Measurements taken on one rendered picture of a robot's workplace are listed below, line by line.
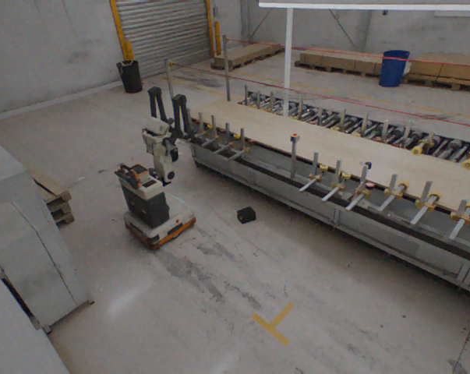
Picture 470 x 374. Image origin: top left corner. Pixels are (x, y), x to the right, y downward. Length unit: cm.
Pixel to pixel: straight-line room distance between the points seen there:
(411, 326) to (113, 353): 258
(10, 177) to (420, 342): 342
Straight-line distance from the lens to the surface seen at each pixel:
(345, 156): 376
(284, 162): 395
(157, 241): 386
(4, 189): 281
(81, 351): 345
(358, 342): 324
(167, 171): 378
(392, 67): 874
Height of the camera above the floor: 271
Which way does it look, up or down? 35 degrees down
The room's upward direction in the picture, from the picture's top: 5 degrees counter-clockwise
